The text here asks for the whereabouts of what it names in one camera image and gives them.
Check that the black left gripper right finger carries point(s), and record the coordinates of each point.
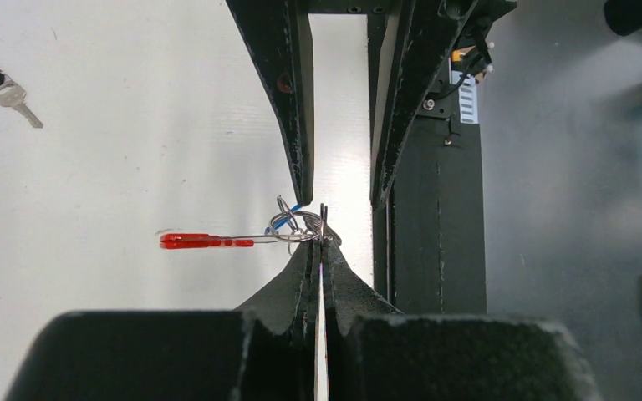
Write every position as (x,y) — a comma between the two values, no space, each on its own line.
(346,295)

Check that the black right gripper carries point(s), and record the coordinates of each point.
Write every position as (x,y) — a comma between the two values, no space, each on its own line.
(419,37)

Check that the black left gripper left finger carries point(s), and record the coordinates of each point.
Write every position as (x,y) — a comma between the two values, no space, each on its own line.
(284,312)

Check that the blue key tag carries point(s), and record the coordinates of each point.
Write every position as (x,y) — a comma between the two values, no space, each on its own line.
(286,217)

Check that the black cylinder tube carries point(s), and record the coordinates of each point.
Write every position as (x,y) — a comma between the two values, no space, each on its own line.
(623,17)

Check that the silver key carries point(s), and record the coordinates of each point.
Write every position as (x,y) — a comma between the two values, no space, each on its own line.
(13,96)

